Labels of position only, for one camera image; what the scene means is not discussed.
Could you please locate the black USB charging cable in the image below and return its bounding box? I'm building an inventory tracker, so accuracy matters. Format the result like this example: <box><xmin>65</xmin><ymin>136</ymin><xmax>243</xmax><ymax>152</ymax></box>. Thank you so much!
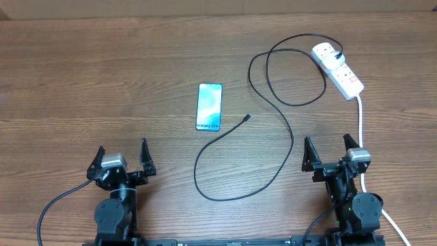
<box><xmin>193</xmin><ymin>33</ymin><xmax>344</xmax><ymax>202</ymax></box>

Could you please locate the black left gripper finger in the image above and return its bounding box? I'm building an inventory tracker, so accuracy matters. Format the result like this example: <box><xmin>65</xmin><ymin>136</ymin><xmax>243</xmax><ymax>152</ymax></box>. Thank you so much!
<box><xmin>139</xmin><ymin>137</ymin><xmax>156</xmax><ymax>176</ymax></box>
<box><xmin>86</xmin><ymin>146</ymin><xmax>105</xmax><ymax>180</ymax></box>

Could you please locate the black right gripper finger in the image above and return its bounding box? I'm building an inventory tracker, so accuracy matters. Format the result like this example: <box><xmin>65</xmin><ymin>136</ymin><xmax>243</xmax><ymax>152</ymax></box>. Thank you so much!
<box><xmin>301</xmin><ymin>137</ymin><xmax>322</xmax><ymax>172</ymax></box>
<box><xmin>343</xmin><ymin>133</ymin><xmax>360</xmax><ymax>150</ymax></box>

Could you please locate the white power strip cord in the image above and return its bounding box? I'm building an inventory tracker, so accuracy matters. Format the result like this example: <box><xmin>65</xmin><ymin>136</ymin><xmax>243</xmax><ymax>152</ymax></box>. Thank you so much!
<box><xmin>355</xmin><ymin>94</ymin><xmax>412</xmax><ymax>246</ymax></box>

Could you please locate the blue Samsung Galaxy smartphone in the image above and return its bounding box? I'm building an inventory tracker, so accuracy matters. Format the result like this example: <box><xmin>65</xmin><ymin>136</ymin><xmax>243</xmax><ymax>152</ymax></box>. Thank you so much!
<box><xmin>195</xmin><ymin>83</ymin><xmax>223</xmax><ymax>131</ymax></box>

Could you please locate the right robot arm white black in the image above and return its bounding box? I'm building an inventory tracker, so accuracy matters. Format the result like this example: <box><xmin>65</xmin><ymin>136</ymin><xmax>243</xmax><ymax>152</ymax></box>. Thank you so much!
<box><xmin>302</xmin><ymin>134</ymin><xmax>385</xmax><ymax>246</ymax></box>

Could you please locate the white USB charger plug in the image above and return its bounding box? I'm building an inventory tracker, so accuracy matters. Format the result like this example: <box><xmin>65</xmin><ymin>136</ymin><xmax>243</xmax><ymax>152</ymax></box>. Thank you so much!
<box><xmin>322</xmin><ymin>52</ymin><xmax>346</xmax><ymax>70</ymax></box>

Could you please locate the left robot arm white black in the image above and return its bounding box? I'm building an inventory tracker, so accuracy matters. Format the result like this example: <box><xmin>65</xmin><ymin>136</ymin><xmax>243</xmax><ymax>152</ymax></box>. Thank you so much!
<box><xmin>87</xmin><ymin>138</ymin><xmax>156</xmax><ymax>245</ymax></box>

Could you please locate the white power strip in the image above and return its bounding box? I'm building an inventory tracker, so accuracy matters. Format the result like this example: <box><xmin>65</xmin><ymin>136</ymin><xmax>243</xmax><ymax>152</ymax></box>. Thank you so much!
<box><xmin>311</xmin><ymin>42</ymin><xmax>364</xmax><ymax>100</ymax></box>

